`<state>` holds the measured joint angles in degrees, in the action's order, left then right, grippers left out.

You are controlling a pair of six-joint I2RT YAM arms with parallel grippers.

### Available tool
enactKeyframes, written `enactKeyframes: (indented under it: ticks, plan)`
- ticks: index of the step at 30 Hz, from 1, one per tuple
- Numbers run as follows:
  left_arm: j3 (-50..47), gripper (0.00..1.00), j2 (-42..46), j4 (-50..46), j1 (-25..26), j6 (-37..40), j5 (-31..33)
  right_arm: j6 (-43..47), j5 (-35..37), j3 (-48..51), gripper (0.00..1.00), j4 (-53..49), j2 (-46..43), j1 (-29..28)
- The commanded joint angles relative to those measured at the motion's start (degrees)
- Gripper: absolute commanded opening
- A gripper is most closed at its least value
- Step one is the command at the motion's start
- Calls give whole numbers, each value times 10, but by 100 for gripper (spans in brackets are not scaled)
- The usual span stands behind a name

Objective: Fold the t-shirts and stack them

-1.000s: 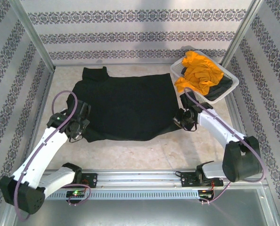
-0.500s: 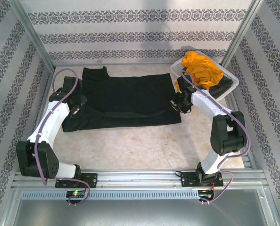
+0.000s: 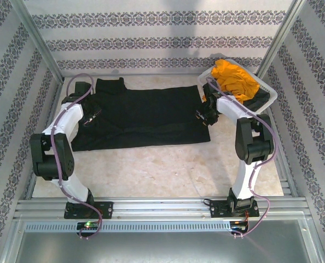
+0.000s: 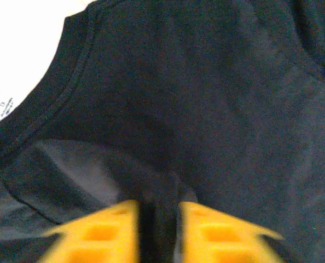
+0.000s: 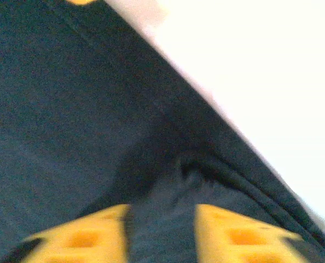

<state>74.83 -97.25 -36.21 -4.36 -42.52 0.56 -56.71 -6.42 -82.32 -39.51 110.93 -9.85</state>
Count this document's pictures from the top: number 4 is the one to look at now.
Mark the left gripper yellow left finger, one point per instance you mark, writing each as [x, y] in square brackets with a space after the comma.
[102, 235]

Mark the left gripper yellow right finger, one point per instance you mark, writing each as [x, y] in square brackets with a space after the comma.
[214, 238]

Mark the black t-shirt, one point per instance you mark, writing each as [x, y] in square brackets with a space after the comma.
[192, 109]

